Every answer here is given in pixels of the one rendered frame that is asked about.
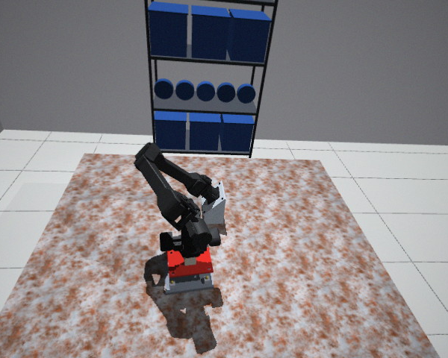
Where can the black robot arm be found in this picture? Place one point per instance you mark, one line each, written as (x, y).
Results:
(150, 161)

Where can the red board with grey handle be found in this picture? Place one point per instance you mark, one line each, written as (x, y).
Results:
(189, 266)

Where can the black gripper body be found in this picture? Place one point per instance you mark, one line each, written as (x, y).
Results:
(168, 242)

